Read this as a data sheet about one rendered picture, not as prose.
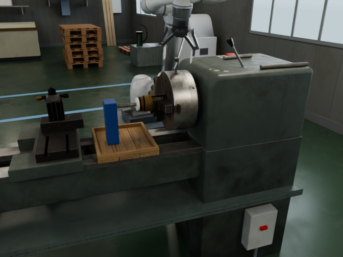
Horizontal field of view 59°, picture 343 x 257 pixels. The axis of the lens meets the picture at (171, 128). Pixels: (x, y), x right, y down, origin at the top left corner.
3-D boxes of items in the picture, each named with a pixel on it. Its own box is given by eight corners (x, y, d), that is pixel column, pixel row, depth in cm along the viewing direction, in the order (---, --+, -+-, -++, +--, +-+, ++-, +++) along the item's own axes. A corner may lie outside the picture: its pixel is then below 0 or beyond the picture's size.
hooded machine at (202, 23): (215, 82, 615) (219, 15, 563) (190, 85, 595) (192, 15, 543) (199, 76, 670) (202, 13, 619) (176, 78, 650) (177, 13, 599)
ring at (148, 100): (153, 91, 162) (136, 93, 160) (157, 96, 154) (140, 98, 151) (153, 107, 166) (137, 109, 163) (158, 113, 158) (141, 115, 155)
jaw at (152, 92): (168, 96, 165) (165, 75, 167) (170, 94, 160) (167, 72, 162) (148, 98, 162) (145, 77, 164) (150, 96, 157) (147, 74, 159)
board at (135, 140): (142, 127, 183) (142, 121, 182) (159, 154, 152) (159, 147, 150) (91, 134, 175) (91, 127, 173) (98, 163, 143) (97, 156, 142)
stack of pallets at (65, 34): (105, 66, 757) (102, 27, 721) (68, 69, 725) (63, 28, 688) (96, 57, 868) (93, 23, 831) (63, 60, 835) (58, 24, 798)
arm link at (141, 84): (128, 102, 230) (126, 73, 221) (151, 100, 236) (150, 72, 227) (133, 109, 216) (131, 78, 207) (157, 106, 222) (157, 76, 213)
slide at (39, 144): (75, 123, 174) (74, 115, 172) (79, 157, 137) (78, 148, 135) (42, 126, 169) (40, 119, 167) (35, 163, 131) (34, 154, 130)
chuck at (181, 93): (170, 109, 185) (174, 60, 167) (188, 140, 161) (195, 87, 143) (155, 110, 183) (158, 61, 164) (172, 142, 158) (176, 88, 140)
